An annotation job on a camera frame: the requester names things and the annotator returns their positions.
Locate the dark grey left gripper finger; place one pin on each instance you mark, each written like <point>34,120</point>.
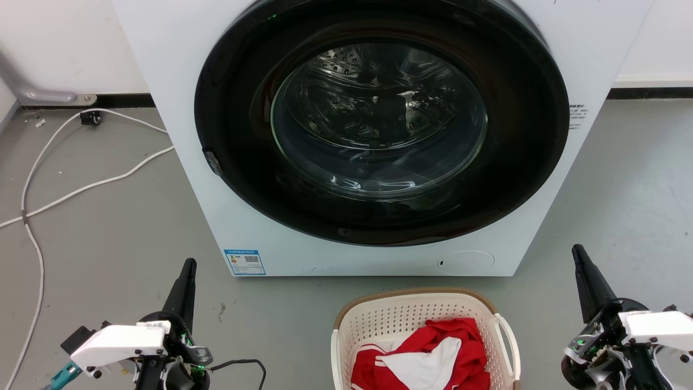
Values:
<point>183,292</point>

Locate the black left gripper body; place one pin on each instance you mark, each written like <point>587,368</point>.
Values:
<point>178,352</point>

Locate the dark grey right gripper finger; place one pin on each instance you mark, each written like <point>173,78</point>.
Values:
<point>591,284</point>

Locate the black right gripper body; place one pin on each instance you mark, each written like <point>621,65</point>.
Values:
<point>601,352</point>

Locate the cream perforated plastic laundry basket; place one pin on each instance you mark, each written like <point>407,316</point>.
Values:
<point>411,309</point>

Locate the blue energy label sticker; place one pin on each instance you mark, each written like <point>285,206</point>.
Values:
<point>244,262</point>

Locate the round white filter cover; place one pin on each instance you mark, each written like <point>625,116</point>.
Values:
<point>465,262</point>

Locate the red and white garment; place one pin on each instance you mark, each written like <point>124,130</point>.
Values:
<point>427,357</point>

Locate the white front-load washing machine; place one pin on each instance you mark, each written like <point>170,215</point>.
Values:
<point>178,70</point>

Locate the black round glass washer door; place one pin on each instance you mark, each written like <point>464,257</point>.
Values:
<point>379,124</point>

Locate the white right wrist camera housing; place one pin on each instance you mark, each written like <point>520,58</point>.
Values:
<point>658,327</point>

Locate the grey wall pipe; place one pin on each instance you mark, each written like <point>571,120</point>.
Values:
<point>32,92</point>

